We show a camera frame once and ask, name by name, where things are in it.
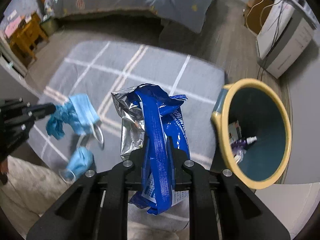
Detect purple spray bottle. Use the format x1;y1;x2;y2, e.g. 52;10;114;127
231;137;257;149

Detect dark grey bed sheet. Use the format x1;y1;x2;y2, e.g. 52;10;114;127
158;19;199;49

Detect blue face mask with loops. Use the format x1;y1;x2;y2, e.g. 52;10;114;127
59;146;94;184

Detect wooden TV cabinet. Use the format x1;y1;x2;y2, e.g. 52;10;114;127
243;0;274;35

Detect green medicine box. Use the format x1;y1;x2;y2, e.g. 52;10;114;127
228;121;242;144

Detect small wooden chair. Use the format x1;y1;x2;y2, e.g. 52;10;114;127
9;12;49;67

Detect green small bin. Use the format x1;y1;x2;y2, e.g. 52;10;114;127
40;17;59;36

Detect blue wet wipes pack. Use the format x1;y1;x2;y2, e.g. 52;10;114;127
112;83;190;215

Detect yellow teal trash bin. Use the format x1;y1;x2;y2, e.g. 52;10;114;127
211;79;292;190

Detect grey plaid blanket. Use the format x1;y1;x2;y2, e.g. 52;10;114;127
40;41;225;172

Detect blue nitrile glove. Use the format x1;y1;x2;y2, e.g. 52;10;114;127
46;101;76;140

